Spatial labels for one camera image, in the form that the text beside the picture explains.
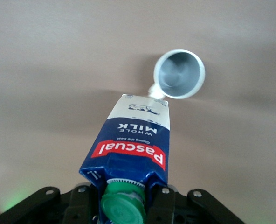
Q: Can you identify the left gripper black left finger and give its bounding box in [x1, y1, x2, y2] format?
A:
[61, 183, 101, 224]

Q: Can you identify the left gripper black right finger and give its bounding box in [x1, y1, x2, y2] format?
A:
[146, 185, 177, 224]

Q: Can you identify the blue Pascual milk carton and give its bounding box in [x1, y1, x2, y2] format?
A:
[79, 94, 171, 224]

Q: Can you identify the white ceramic mug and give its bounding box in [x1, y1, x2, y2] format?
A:
[147, 49, 206, 100]

